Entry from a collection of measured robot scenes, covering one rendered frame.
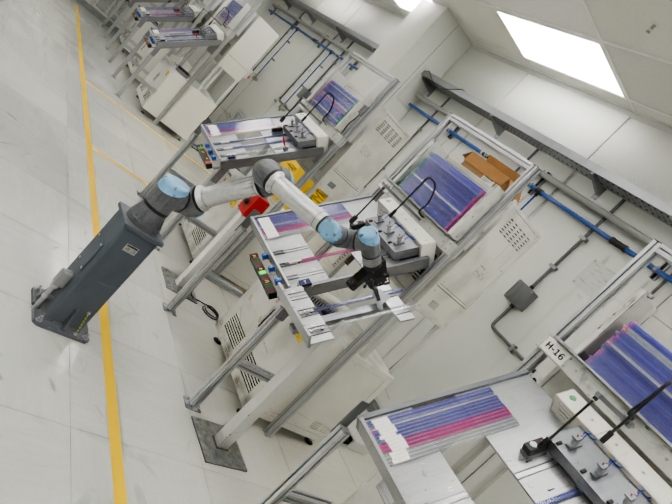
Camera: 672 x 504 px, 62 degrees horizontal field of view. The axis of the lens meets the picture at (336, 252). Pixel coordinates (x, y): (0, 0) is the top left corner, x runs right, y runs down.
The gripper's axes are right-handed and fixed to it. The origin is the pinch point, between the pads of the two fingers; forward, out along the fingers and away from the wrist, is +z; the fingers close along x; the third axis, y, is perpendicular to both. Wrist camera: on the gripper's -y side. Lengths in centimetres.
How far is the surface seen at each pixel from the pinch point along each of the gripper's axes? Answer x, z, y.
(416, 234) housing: 41, 15, 45
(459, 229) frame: 27, 10, 61
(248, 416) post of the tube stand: 6, 45, -62
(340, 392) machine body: 27, 88, -13
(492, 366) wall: 45, 163, 102
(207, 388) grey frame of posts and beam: 28, 42, -74
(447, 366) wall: 69, 178, 82
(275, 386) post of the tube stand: 7, 34, -47
